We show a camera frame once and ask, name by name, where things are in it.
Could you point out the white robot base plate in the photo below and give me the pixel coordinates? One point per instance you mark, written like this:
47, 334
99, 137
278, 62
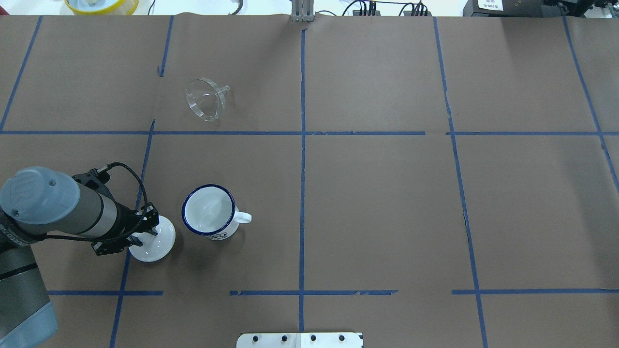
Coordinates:
301, 340

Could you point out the clear glass funnel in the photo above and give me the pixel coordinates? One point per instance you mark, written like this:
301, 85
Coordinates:
206, 98

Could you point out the white enamel mug blue rim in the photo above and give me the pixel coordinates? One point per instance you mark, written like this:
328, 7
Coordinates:
211, 211

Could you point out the yellow tape roll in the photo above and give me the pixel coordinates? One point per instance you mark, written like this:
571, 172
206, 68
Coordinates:
102, 7

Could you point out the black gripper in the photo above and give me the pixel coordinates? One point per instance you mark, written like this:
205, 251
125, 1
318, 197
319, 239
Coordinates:
125, 220

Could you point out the aluminium frame post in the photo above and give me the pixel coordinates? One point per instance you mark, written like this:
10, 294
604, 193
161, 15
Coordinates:
302, 11

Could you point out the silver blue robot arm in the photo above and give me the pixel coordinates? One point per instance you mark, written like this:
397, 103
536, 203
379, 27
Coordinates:
39, 204

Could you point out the black label printer box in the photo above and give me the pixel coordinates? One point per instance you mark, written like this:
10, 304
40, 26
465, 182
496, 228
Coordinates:
511, 8

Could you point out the brown paper table cover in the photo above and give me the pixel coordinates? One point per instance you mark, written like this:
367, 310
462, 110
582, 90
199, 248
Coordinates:
429, 182

